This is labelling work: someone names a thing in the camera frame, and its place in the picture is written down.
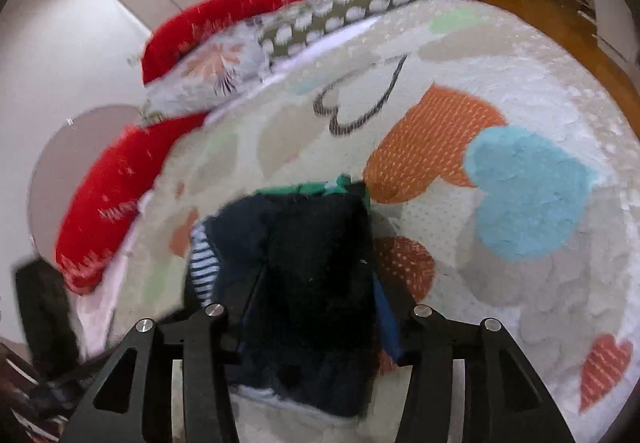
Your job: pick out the olive dotted bolster pillow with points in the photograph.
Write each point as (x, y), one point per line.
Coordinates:
(302, 24)

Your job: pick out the navy striped pants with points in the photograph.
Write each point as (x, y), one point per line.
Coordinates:
(294, 268)

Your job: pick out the heart patterned quilt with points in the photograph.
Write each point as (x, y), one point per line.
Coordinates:
(504, 181)

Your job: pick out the round headboard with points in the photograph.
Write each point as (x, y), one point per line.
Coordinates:
(63, 163)

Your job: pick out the floral grey pillow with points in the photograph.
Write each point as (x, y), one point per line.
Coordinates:
(221, 69)

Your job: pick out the red long pillow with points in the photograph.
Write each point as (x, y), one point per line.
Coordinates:
(105, 203)

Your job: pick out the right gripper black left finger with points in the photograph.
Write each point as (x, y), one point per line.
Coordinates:
(168, 381)

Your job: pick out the white shelf unit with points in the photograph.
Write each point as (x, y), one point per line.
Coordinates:
(618, 36)

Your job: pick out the red pillow behind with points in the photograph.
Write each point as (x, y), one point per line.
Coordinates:
(179, 35)

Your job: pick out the pink bed sheet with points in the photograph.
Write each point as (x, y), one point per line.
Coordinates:
(94, 312)

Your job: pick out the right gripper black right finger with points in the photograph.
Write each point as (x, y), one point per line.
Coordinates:
(469, 382)

